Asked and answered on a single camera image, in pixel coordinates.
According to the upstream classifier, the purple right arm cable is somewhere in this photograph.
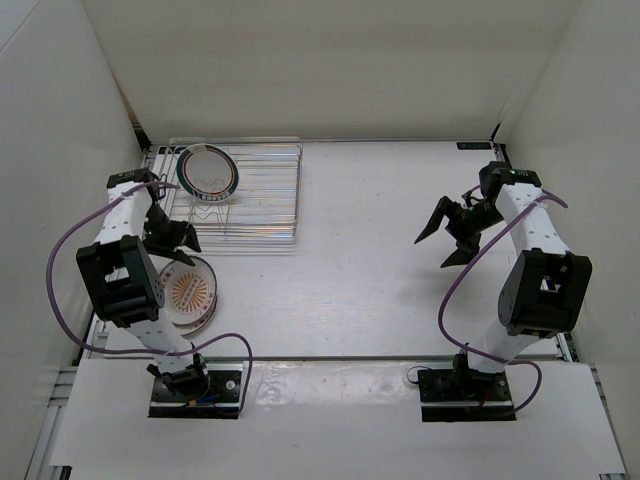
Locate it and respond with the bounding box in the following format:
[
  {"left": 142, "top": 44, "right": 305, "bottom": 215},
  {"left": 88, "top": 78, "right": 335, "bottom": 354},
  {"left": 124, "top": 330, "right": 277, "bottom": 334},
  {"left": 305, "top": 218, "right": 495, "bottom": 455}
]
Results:
[{"left": 437, "top": 187, "right": 571, "bottom": 411}]

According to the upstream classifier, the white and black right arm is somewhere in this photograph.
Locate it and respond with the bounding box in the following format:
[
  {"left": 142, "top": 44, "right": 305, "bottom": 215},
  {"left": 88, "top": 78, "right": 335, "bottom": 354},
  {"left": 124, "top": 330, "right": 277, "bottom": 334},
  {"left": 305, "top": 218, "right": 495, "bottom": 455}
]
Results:
[{"left": 417, "top": 161, "right": 592, "bottom": 400}]

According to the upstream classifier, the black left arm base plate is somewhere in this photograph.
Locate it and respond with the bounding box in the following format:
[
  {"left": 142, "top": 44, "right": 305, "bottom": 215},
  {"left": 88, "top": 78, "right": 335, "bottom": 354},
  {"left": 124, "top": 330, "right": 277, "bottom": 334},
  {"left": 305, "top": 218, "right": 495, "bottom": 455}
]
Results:
[{"left": 147, "top": 363, "right": 244, "bottom": 420}]

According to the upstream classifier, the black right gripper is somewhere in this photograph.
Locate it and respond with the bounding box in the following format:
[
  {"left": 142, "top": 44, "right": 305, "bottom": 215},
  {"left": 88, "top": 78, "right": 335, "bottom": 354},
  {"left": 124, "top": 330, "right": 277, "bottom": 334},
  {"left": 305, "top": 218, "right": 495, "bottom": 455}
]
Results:
[{"left": 415, "top": 196, "right": 505, "bottom": 269}]

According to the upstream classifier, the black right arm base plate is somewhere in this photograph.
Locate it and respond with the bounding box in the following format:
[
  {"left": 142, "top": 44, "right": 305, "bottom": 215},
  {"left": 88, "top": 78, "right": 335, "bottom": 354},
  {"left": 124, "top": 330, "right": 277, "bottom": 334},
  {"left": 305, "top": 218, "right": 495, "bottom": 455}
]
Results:
[{"left": 417, "top": 368, "right": 516, "bottom": 423}]

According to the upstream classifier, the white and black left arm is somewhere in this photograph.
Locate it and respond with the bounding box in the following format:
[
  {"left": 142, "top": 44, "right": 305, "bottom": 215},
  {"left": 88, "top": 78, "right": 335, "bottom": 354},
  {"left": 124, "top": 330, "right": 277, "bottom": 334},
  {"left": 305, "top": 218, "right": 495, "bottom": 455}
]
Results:
[{"left": 76, "top": 168, "right": 210, "bottom": 400}]

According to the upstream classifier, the small black label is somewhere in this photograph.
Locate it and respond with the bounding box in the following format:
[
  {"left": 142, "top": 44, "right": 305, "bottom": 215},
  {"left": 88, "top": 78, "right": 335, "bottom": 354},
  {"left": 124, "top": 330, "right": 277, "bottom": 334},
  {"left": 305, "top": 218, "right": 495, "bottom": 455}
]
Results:
[{"left": 456, "top": 141, "right": 493, "bottom": 151}]

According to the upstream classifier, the orange sunburst plate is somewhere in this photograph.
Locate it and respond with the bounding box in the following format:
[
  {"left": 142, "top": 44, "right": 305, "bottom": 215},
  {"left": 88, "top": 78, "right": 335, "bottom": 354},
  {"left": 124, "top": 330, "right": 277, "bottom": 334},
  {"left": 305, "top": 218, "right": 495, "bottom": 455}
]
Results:
[
  {"left": 173, "top": 298, "right": 218, "bottom": 336},
  {"left": 160, "top": 256, "right": 218, "bottom": 327}
]

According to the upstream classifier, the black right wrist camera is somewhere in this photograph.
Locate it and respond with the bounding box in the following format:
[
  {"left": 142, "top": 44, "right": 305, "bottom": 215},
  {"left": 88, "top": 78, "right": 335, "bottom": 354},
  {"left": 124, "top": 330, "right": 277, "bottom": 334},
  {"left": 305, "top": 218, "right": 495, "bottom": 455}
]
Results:
[{"left": 479, "top": 161, "right": 510, "bottom": 198}]

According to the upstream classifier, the wire dish rack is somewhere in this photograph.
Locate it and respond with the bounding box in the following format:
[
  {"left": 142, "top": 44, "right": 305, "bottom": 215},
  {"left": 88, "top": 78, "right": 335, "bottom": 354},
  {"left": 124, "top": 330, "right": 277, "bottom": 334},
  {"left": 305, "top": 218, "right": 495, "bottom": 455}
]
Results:
[{"left": 143, "top": 137, "right": 303, "bottom": 255}]

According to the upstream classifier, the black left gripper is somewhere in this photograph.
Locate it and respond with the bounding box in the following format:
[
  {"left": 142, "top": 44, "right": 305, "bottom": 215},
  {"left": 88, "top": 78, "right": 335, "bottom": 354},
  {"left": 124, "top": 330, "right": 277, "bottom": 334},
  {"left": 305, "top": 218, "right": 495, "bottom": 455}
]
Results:
[{"left": 142, "top": 202, "right": 201, "bottom": 267}]

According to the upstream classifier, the green rimmed white plate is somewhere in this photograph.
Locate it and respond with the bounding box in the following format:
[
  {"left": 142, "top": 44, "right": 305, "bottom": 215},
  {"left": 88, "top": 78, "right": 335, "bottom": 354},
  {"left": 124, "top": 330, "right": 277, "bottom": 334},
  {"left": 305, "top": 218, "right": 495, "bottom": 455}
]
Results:
[{"left": 176, "top": 143, "right": 239, "bottom": 203}]

